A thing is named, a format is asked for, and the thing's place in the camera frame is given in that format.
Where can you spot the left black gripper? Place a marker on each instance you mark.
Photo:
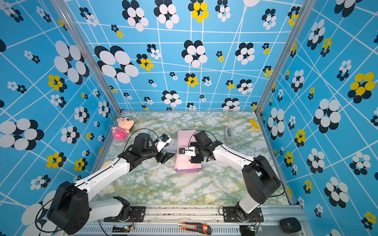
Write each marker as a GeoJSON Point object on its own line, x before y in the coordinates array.
{"type": "Point", "coordinates": [162, 157]}

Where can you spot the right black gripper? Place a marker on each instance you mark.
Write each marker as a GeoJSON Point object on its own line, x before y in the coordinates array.
{"type": "Point", "coordinates": [196, 159]}

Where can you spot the purple wrapping paper sheet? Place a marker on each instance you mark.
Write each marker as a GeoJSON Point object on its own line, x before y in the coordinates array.
{"type": "Point", "coordinates": [183, 162]}

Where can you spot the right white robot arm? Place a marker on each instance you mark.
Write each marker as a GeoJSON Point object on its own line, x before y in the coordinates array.
{"type": "Point", "coordinates": [259, 177]}

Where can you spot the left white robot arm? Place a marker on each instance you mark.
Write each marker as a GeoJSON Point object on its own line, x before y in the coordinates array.
{"type": "Point", "coordinates": [71, 208]}

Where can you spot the pink plush doll toy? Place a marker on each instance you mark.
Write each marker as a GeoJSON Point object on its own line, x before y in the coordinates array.
{"type": "Point", "coordinates": [125, 124]}

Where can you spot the yellow tape piece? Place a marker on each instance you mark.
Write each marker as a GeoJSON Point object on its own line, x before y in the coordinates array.
{"type": "Point", "coordinates": [254, 124]}

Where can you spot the red black utility knife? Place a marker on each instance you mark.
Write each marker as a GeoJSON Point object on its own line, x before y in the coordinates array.
{"type": "Point", "coordinates": [196, 227]}

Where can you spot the black computer mouse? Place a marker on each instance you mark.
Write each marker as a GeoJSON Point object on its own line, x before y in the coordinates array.
{"type": "Point", "coordinates": [290, 225]}

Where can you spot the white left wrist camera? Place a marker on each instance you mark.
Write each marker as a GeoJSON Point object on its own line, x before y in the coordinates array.
{"type": "Point", "coordinates": [163, 141]}

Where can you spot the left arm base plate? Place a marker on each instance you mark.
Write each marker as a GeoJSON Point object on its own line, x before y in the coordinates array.
{"type": "Point", "coordinates": [127, 213]}

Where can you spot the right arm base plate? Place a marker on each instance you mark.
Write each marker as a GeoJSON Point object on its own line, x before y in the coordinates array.
{"type": "Point", "coordinates": [236, 215]}

